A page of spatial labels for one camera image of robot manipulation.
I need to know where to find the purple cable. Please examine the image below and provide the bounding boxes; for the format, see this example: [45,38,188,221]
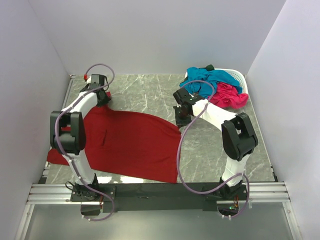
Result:
[176,79,251,220]
[54,63,116,223]

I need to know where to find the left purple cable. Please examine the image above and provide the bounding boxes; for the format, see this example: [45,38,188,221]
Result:
[54,63,116,223]

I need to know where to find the red t-shirt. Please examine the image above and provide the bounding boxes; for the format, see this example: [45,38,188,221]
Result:
[46,104,182,184]

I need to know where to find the blue t-shirt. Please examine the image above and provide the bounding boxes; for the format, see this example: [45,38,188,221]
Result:
[179,66,243,98]

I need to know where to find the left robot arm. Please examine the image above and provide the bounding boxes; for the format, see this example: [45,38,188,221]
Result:
[50,74,111,201]

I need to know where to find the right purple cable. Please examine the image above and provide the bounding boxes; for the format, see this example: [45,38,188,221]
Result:
[176,79,251,220]

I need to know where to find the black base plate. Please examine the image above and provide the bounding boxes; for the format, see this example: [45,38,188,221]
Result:
[69,182,250,215]

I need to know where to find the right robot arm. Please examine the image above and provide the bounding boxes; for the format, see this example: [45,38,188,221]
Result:
[173,87,259,200]

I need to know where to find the dark green garment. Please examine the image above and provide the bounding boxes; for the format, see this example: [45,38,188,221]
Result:
[205,64,215,71]

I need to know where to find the white laundry basket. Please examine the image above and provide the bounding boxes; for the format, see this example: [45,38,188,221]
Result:
[184,67,249,98]

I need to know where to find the pink t-shirt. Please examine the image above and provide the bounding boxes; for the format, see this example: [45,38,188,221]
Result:
[210,82,249,109]

